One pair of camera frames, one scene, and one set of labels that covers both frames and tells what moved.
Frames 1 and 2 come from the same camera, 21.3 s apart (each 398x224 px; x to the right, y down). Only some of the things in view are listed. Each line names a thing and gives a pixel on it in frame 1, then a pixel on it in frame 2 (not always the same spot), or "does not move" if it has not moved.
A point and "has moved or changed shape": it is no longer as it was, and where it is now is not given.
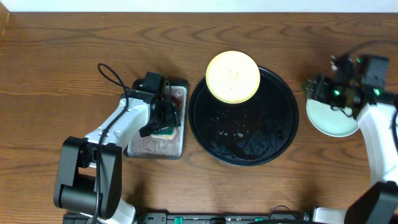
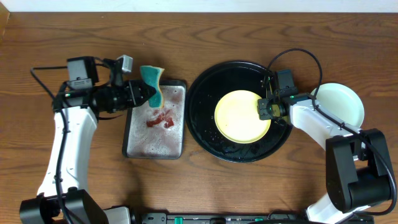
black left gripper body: [167, 119] → [115, 99]
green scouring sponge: [165, 132] has moved or changed shape
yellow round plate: [232, 77] → [236, 117]
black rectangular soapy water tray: [154, 147] does not move
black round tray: [247, 134] does not move
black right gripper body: [336, 94] → [266, 109]
